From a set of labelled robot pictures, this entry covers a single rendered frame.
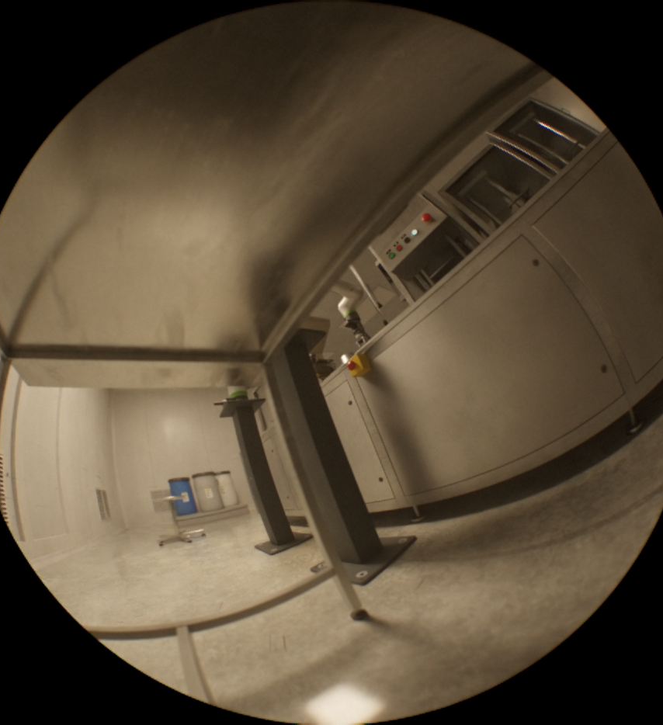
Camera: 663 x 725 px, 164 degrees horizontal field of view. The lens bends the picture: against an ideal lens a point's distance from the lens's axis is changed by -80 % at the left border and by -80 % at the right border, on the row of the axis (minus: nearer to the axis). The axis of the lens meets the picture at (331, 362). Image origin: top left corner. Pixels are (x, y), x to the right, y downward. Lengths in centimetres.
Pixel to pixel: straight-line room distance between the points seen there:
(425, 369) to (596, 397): 61
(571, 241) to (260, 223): 84
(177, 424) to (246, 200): 485
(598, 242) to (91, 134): 106
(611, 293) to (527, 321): 32
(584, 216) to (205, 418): 546
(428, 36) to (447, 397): 87
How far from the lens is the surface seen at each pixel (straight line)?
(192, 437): 496
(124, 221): 34
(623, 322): 85
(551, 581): 54
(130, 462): 492
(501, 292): 80
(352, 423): 107
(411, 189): 37
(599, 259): 88
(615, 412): 84
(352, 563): 90
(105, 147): 32
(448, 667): 47
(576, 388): 78
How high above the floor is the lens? 40
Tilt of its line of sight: 23 degrees up
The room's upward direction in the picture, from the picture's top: 22 degrees counter-clockwise
